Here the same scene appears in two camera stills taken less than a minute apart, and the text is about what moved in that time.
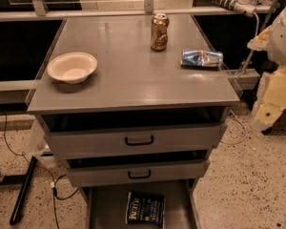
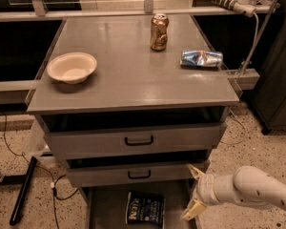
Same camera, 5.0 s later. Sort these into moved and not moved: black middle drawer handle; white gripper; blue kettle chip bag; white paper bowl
Moved: white gripper
Not moved: blue kettle chip bag; white paper bowl; black middle drawer handle
